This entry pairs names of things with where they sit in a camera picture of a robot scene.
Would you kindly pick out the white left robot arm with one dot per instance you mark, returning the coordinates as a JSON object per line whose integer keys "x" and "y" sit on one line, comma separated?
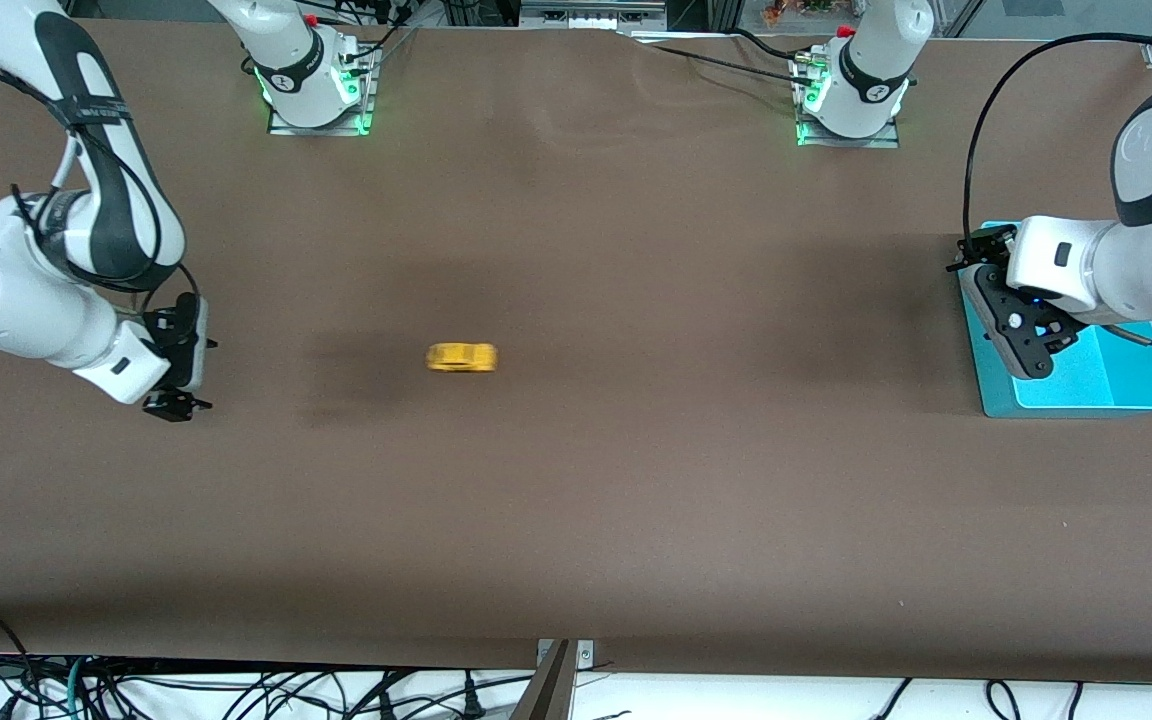
{"x": 1136, "y": 270}

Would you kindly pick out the small metal table bracket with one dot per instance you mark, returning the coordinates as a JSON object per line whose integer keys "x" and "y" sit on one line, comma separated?
{"x": 584, "y": 653}

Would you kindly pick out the dark metal bar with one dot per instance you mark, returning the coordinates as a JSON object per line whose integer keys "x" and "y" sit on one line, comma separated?
{"x": 546, "y": 690}

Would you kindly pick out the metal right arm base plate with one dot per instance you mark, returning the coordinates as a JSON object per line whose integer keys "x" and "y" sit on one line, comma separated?
{"x": 321, "y": 122}

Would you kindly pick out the yellow toy beetle car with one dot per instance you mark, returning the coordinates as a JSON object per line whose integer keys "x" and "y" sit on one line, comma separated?
{"x": 461, "y": 357}

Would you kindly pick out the aluminium frame rail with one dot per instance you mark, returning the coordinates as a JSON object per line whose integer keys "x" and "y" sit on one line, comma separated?
{"x": 591, "y": 14}

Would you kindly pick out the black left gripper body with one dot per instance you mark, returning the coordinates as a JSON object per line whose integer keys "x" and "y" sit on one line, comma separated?
{"x": 986, "y": 246}

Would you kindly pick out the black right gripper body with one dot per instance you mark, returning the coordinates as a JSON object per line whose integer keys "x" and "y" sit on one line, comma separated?
{"x": 172, "y": 325}

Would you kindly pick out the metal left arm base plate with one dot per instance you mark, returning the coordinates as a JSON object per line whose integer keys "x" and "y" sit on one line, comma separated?
{"x": 848, "y": 140}

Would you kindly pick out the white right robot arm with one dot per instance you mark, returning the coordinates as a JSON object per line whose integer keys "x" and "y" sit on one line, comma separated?
{"x": 26, "y": 305}

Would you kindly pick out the teal plastic bin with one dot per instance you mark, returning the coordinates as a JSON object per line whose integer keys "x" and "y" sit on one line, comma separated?
{"x": 1096, "y": 385}

